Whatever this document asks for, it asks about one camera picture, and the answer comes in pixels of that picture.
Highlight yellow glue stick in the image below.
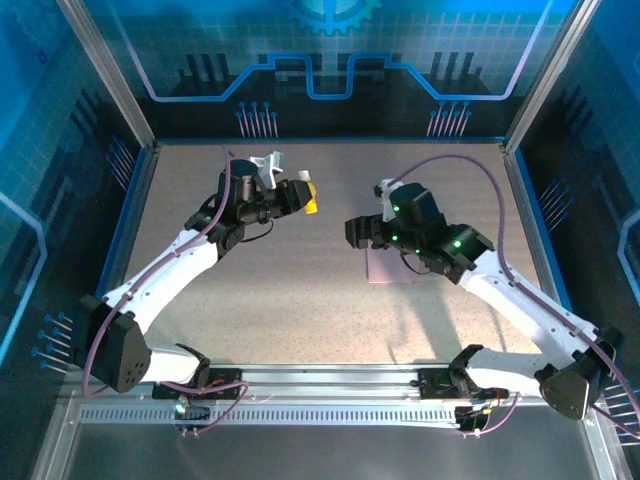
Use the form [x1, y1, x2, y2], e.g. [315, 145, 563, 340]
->
[298, 168, 320, 216]

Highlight pink paper envelope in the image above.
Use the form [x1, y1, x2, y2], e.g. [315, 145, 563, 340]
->
[366, 247, 436, 285]

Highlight small black connector box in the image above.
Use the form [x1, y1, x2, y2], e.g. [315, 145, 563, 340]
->
[172, 398, 212, 432]
[453, 403, 491, 434]

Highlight grey metal panel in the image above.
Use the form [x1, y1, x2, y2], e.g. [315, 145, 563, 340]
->
[29, 390, 634, 480]

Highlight purple cable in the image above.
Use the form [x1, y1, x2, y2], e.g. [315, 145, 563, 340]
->
[82, 145, 251, 439]
[393, 153, 640, 441]

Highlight thin black cable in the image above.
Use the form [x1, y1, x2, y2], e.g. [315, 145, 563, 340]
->
[238, 219, 275, 245]
[399, 252, 432, 276]

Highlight aluminium table side rail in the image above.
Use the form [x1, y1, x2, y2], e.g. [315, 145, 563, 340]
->
[92, 141, 162, 365]
[501, 141, 572, 365]

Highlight aluminium frame post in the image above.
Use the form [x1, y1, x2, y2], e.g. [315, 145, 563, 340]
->
[503, 0, 605, 152]
[54, 0, 157, 151]

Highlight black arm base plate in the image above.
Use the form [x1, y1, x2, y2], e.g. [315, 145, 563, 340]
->
[151, 367, 245, 401]
[417, 367, 510, 401]

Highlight aluminium mounting rail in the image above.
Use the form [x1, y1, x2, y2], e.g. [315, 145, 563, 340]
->
[62, 363, 604, 401]

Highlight slotted grey cable duct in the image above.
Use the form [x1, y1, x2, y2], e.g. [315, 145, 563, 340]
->
[78, 407, 464, 427]

